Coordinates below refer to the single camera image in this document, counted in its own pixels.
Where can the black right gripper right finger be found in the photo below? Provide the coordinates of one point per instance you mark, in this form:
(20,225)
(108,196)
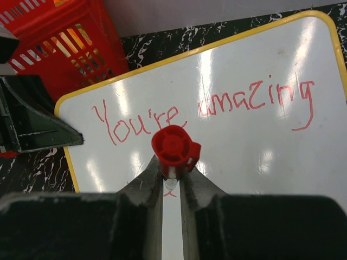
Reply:
(220,225)

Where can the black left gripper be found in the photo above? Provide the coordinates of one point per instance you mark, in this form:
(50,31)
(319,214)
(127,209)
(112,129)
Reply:
(28,123)

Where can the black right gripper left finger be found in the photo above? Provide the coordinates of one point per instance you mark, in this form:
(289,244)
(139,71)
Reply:
(119,225)

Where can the red capped whiteboard marker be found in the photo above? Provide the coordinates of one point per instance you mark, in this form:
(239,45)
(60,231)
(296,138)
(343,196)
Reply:
(176,152)

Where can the yellow framed whiteboard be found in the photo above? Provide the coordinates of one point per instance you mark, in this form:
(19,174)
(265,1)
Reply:
(267,106)

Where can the red plastic shopping basket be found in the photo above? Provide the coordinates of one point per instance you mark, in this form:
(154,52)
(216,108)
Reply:
(68,44)

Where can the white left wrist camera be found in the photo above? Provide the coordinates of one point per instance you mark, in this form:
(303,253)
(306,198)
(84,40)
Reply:
(8,45)

